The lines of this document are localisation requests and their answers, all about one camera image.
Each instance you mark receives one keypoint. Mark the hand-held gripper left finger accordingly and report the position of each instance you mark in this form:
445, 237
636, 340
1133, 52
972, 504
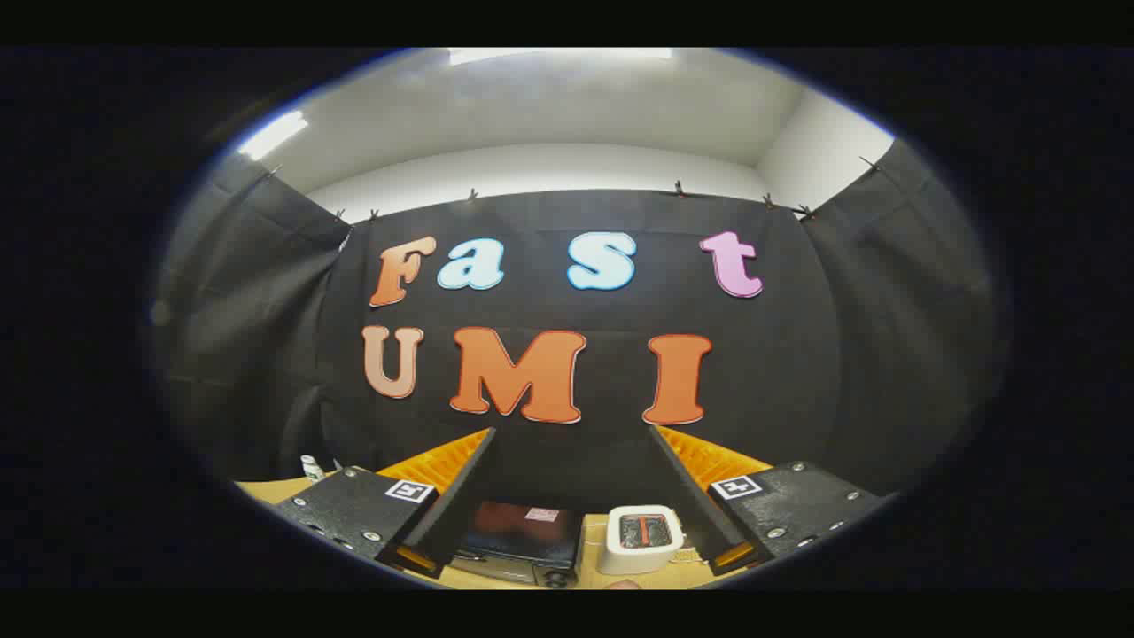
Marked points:
452, 514

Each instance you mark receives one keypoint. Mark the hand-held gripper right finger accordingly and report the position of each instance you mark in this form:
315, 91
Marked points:
687, 496

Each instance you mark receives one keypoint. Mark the black toaster oven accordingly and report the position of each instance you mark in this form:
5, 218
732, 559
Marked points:
514, 532

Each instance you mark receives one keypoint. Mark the white pop-up toaster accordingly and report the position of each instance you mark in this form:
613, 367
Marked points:
620, 558

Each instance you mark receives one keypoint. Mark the small white bottle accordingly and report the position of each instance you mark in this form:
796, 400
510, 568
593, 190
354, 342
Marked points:
312, 468

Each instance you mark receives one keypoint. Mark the ceiling light panel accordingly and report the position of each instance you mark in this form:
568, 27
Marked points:
270, 135
558, 55

